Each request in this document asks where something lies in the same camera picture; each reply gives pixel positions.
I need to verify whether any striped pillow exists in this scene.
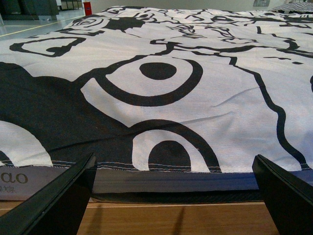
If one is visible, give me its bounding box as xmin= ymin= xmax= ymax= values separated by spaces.
xmin=269 ymin=2 xmax=313 ymax=14

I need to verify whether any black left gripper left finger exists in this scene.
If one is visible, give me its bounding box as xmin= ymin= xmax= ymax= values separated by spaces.
xmin=0 ymin=154 xmax=97 ymax=235

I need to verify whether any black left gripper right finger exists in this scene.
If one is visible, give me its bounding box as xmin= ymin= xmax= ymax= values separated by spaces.
xmin=252 ymin=155 xmax=313 ymax=235

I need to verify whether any black and white patterned bedsheet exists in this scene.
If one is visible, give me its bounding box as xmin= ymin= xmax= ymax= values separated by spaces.
xmin=0 ymin=6 xmax=313 ymax=201

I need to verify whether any dark cabinet in background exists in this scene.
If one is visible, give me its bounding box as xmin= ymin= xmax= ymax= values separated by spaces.
xmin=0 ymin=0 xmax=59 ymax=21

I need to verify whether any red box in background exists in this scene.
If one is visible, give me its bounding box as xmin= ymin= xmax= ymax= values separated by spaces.
xmin=83 ymin=0 xmax=92 ymax=16

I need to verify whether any wooden bed frame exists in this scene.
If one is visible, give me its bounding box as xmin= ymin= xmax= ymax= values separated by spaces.
xmin=0 ymin=197 xmax=279 ymax=235

